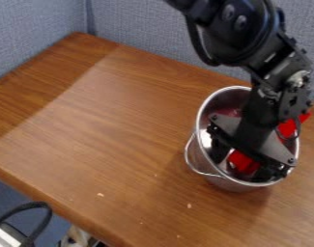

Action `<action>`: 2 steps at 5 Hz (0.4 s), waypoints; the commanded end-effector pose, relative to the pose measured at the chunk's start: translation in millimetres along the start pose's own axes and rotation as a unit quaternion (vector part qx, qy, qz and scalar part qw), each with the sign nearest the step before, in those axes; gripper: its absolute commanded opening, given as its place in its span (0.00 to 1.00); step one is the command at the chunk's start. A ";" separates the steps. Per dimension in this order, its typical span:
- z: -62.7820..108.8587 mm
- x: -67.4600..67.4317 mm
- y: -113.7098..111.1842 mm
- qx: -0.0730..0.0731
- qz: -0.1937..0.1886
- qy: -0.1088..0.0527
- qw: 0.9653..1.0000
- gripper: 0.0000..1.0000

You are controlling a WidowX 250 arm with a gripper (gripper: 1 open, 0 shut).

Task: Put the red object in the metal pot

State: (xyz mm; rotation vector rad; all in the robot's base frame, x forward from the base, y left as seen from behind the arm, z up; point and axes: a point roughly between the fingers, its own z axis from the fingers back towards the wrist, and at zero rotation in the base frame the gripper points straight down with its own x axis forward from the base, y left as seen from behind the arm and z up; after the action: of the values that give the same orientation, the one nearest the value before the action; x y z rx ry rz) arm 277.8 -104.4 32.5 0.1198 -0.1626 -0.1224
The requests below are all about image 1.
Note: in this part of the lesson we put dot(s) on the white object under table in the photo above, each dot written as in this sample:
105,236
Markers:
78,238

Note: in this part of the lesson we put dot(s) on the stainless steel pot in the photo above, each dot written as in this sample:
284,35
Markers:
226,101

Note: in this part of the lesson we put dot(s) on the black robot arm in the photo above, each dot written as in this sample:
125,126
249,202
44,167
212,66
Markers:
241,33

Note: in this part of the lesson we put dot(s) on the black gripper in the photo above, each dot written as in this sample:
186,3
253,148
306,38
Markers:
251,135

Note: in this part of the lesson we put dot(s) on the red rectangular block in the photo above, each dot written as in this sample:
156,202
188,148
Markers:
243,164

